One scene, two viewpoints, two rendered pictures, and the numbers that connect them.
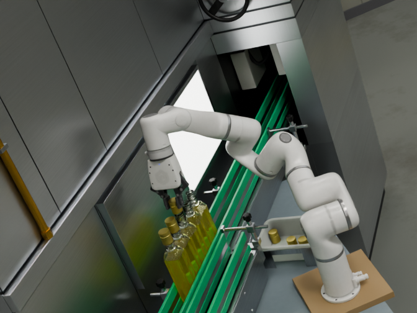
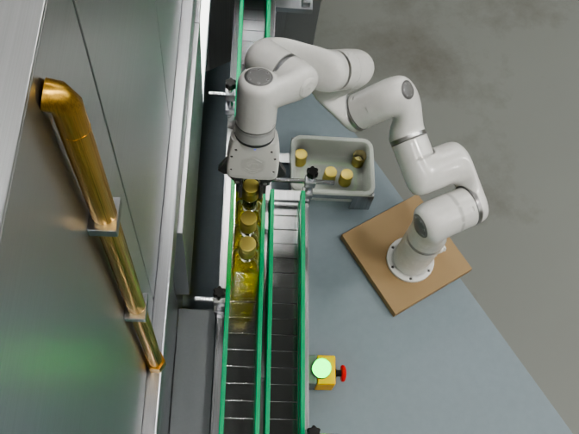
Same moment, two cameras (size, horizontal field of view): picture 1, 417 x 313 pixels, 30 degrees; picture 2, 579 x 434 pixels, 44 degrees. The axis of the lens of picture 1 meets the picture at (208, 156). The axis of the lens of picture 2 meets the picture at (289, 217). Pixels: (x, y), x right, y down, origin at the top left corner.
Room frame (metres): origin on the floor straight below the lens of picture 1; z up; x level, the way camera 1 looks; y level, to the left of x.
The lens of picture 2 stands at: (1.57, 0.50, 2.48)
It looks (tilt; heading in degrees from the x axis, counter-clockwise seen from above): 65 degrees down; 321
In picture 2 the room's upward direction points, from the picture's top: 12 degrees clockwise
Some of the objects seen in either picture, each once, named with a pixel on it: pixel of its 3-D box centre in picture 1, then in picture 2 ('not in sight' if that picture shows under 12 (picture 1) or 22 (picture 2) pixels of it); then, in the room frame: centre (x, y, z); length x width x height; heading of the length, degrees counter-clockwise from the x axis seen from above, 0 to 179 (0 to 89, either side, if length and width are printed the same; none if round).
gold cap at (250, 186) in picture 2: (175, 205); (250, 189); (2.14, 0.15, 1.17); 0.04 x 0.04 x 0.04
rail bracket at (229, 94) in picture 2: (213, 194); (221, 96); (2.51, 0.04, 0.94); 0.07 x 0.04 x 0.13; 61
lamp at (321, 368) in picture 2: not in sight; (321, 368); (1.79, 0.13, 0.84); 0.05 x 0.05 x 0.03
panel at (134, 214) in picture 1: (170, 166); (194, 79); (2.45, 0.14, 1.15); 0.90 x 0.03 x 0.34; 151
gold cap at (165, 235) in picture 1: (165, 236); (247, 247); (2.04, 0.21, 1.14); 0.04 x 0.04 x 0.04
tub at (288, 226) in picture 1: (292, 240); (330, 171); (2.25, -0.17, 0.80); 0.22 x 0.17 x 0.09; 61
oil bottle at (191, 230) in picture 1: (195, 250); (247, 226); (2.13, 0.15, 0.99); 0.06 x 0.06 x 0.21; 60
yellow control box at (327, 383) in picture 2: not in sight; (320, 373); (1.79, 0.13, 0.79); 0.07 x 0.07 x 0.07; 61
